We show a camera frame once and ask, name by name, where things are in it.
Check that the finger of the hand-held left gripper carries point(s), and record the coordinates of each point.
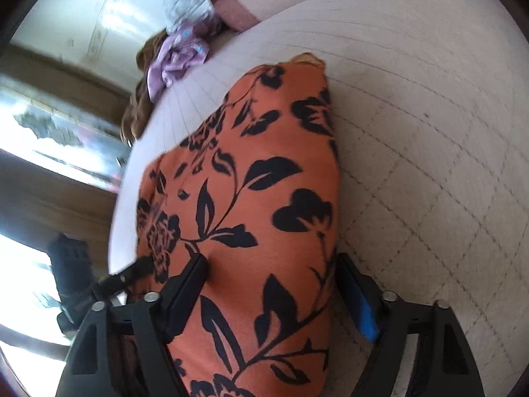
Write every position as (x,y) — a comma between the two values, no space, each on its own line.
(132,271)

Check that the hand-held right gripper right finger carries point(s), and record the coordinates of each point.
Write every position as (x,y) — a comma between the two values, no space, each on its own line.
(365,304)

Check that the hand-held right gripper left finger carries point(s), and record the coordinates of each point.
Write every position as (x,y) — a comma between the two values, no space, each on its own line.
(188,297)

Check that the orange floral garment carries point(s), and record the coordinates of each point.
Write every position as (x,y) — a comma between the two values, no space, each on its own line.
(256,223)

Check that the window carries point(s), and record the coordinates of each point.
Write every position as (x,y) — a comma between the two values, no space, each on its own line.
(53,136)

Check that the pink quilted bed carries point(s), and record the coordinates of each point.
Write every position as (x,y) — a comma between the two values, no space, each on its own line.
(413,153)

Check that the brown furry throw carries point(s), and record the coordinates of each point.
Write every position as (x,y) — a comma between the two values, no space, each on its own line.
(138,107)

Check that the purple cloth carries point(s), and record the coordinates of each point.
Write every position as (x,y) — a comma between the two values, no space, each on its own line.
(175,60)

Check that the maroon pillow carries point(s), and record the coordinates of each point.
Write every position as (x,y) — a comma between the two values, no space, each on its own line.
(237,8)

